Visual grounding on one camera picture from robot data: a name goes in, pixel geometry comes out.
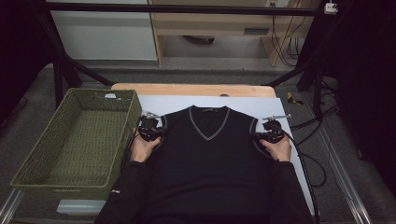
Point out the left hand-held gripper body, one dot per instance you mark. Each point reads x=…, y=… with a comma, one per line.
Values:
x=151, y=129

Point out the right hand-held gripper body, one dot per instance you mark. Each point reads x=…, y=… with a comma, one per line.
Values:
x=273, y=132

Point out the black knit vest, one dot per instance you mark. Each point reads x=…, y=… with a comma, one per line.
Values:
x=211, y=161

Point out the green woven basket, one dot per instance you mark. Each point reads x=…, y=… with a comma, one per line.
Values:
x=81, y=146

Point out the person's right hand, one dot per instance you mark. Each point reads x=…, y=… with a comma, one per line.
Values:
x=280, y=152

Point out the person's left hand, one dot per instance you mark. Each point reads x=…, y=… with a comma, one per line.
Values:
x=143, y=151

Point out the yellow and black object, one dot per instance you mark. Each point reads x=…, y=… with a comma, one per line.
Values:
x=292, y=99

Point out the white basket tag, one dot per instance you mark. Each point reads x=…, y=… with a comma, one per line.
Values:
x=110, y=95

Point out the white cabinet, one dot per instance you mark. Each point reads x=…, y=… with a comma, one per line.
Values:
x=106, y=37

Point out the grey desk label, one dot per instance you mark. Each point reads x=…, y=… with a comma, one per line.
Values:
x=256, y=31

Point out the black curtain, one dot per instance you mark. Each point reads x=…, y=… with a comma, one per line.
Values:
x=18, y=46
x=370, y=77

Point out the light wooden desk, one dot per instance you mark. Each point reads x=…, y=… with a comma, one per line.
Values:
x=211, y=23

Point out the aluminium rail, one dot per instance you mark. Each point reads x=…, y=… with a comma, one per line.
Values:
x=348, y=199
x=9, y=208

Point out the black metal frame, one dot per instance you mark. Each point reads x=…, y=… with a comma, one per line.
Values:
x=186, y=8

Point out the wall socket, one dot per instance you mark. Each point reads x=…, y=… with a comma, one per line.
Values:
x=272, y=3

